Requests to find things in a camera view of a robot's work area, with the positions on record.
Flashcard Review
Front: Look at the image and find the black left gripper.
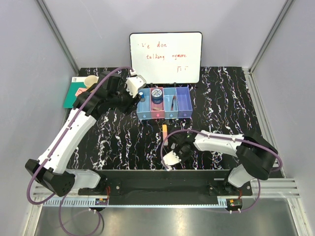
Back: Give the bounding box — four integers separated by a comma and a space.
108, 80, 142, 115

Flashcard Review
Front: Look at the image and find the blue grey glue stick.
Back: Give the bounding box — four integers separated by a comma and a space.
139, 92, 145, 102

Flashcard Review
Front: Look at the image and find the light blue bin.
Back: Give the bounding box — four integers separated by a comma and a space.
137, 88, 152, 120
163, 88, 179, 119

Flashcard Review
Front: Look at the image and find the orange highlighter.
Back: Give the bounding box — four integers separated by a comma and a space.
162, 124, 168, 146

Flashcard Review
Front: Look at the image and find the blue ink bottle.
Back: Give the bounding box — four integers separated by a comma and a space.
151, 88, 163, 104

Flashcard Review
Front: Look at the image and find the pink bin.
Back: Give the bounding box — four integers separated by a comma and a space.
150, 87, 165, 119

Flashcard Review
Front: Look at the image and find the yellow mug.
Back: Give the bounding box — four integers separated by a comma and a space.
84, 75, 98, 89

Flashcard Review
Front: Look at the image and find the purple bin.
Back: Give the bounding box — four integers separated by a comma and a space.
176, 87, 192, 118

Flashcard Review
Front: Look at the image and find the red pen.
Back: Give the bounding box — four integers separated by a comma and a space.
171, 95, 176, 111

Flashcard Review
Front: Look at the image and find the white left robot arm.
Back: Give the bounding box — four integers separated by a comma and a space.
25, 71, 146, 198

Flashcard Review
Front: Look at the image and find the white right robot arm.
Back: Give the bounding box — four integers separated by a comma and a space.
161, 129, 279, 196

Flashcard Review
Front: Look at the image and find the black marble pattern mat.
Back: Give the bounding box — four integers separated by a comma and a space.
67, 67, 261, 170

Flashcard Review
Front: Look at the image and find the pink cube block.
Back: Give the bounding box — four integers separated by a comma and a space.
75, 88, 87, 97

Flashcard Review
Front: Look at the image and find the small whiteboard with red writing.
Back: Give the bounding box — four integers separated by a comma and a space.
129, 31, 203, 84

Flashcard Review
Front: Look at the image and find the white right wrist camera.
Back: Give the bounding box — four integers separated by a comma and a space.
162, 151, 182, 171

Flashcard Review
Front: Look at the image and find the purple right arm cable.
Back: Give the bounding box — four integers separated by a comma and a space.
160, 129, 283, 213

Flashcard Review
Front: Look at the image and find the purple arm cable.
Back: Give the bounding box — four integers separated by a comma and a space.
26, 66, 137, 236
160, 129, 283, 213

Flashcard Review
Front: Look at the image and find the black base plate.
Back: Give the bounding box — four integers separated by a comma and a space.
78, 170, 252, 198

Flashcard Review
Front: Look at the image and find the white slotted cable duct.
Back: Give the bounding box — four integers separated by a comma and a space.
44, 195, 227, 208

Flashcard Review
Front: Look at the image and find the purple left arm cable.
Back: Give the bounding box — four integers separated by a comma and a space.
26, 66, 137, 236

